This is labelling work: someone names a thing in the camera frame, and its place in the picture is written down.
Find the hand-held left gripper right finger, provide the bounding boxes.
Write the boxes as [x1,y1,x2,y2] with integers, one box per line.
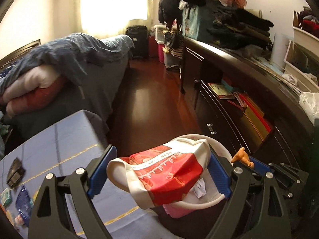
[206,149,292,239]

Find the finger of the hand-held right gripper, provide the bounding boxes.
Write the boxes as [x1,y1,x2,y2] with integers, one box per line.
[269,163,303,200]
[247,156,273,177]

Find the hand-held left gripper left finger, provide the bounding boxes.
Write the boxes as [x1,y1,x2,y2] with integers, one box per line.
[28,144,117,239]

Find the orange toy figure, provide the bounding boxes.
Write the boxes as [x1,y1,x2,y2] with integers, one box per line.
[230,147,255,168]

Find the white and pink bin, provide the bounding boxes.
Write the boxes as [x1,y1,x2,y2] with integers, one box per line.
[162,134,233,219]

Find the red and white bag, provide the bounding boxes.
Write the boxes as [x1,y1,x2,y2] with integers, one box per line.
[107,139,212,210]

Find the dark brown cigarette box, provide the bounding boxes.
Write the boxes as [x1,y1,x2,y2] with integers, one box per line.
[6,157,26,188]

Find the crumpled white paper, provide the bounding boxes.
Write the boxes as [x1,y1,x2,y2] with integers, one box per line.
[194,179,206,197]

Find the blue striped tablecloth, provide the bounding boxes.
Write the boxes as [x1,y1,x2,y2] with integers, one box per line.
[0,110,160,239]

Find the red and yellow folders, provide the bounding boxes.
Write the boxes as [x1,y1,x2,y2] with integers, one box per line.
[228,92,273,140]

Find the bed with dark sheet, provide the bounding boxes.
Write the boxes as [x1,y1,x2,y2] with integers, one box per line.
[0,33,135,155]

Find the white plastic bag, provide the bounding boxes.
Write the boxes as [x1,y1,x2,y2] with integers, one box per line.
[299,92,319,125]

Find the blue foil packet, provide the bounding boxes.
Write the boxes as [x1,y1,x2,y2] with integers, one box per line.
[15,185,34,227]

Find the red picture book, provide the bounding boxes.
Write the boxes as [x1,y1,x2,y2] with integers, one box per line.
[208,83,236,99]

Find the green packet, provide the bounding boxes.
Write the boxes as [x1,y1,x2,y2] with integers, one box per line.
[0,189,12,207]

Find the pink and red quilt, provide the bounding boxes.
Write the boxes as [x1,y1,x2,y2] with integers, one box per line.
[0,63,73,117]

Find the dark wooden dresser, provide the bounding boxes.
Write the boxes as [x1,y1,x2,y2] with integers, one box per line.
[179,36,319,170]

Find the clear storage box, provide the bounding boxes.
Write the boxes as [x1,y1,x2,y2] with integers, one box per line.
[163,50,181,70]

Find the dark blue blanket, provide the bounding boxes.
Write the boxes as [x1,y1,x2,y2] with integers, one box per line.
[0,33,135,95]

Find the white storage baskets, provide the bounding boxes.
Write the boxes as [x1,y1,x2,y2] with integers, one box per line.
[284,11,319,92]

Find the pile of dark clothes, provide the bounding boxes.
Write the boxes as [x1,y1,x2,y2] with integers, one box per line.
[207,7,275,51]

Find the pink plastic bucket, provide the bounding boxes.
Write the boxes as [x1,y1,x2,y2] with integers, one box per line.
[157,42,166,64]

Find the black suitcase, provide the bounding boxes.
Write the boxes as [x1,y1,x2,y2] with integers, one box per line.
[125,25,148,60]

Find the striped handbag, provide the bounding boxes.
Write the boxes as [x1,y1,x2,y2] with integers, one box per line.
[163,31,185,58]

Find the red box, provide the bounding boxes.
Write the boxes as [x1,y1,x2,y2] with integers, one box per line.
[149,35,160,58]

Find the dark wooden headboard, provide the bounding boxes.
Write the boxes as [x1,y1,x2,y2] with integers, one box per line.
[0,39,41,72]

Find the white lidded container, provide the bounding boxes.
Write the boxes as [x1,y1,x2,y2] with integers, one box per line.
[153,25,167,44]

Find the white curtain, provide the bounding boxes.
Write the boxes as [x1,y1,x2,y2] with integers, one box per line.
[80,0,160,34]

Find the black hanging jacket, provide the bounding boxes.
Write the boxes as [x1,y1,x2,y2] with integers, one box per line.
[158,0,185,26]

